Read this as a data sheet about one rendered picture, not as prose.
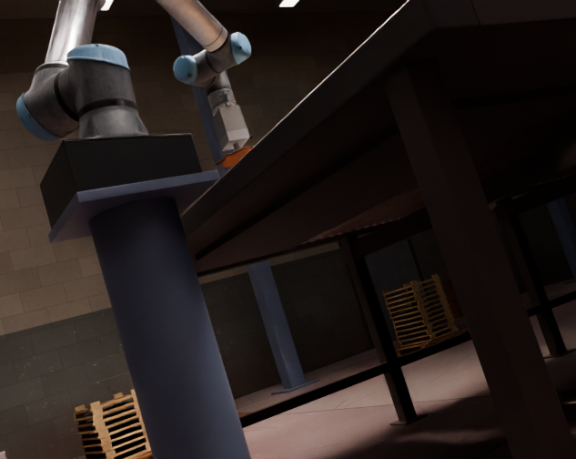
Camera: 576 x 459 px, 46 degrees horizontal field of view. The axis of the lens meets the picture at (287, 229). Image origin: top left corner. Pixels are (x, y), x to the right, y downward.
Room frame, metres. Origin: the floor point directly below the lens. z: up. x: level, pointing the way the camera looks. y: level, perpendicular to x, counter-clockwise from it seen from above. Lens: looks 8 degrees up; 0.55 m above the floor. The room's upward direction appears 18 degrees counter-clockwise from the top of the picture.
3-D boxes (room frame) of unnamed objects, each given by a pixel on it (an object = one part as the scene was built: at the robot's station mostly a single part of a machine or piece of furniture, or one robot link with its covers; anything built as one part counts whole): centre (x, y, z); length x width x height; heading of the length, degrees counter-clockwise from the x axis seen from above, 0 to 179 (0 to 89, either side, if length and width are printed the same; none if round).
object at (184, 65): (1.82, 0.10, 1.31); 0.11 x 0.11 x 0.08; 61
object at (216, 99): (1.91, 0.07, 1.23); 0.08 x 0.08 x 0.05
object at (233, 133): (1.92, 0.06, 1.15); 0.10 x 0.09 x 0.16; 113
